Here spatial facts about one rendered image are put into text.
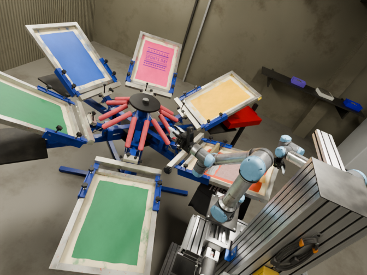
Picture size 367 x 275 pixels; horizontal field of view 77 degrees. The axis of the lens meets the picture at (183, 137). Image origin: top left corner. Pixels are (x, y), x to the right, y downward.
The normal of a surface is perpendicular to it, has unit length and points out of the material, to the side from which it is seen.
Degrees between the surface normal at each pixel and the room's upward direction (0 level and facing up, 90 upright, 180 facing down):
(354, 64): 90
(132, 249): 0
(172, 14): 90
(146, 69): 32
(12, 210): 0
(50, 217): 0
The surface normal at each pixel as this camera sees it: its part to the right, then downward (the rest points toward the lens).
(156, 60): 0.25, -0.28
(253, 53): -0.30, 0.54
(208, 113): -0.19, -0.56
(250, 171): -0.60, 0.22
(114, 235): 0.29, -0.73
